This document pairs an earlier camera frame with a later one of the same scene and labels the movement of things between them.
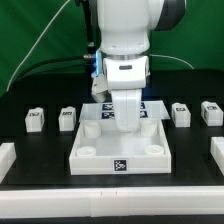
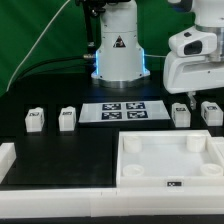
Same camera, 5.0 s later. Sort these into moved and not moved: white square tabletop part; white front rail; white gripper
Moved: white square tabletop part; white gripper
Not moved: white front rail
